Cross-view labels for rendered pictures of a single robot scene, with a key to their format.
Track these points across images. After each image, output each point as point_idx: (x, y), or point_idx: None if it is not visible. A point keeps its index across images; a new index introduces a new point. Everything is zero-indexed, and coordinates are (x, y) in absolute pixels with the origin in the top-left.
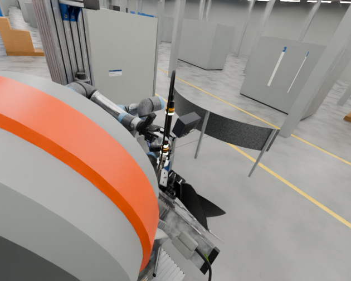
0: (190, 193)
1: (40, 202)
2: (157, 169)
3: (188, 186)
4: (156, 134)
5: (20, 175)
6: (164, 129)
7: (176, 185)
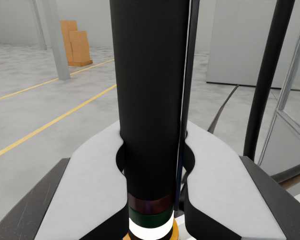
0: (211, 130)
1: None
2: (283, 178)
3: (210, 128)
4: (240, 182)
5: None
6: (192, 70)
7: (179, 208)
